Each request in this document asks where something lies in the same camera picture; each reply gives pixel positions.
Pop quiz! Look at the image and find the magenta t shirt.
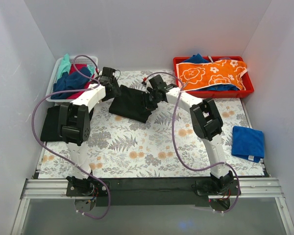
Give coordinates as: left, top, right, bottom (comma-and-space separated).
66, 64, 95, 99

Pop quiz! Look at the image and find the navy blue t shirt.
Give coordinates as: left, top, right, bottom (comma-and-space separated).
50, 71, 90, 99

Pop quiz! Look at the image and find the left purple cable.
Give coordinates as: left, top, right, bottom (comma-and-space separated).
31, 54, 112, 219

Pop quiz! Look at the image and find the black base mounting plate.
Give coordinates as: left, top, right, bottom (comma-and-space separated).
66, 177, 239, 207

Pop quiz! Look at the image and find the red plastic bin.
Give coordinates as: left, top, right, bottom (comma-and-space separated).
173, 56, 254, 98

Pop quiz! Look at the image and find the floral patterned table mat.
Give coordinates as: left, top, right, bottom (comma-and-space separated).
38, 71, 264, 179

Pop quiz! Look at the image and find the white plastic laundry basket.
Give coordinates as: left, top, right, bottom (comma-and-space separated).
46, 57, 94, 103

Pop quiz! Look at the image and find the orange floral cloth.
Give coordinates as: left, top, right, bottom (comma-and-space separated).
176, 59, 247, 91

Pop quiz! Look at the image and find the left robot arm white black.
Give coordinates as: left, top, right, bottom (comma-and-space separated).
58, 67, 121, 196

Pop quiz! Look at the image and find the teal t shirt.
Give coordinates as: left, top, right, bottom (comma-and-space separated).
57, 53, 95, 80

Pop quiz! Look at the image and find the aluminium frame rail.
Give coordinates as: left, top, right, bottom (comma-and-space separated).
12, 177, 294, 235

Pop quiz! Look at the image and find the folded black t shirt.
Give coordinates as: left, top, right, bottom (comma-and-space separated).
40, 102, 94, 146

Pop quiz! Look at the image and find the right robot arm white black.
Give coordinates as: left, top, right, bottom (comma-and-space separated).
142, 72, 234, 195

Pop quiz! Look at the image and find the black t shirt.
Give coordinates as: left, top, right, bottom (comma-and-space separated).
40, 102, 94, 146
109, 85, 151, 123

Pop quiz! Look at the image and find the folded blue t shirt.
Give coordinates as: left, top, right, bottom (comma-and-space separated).
231, 126, 265, 163

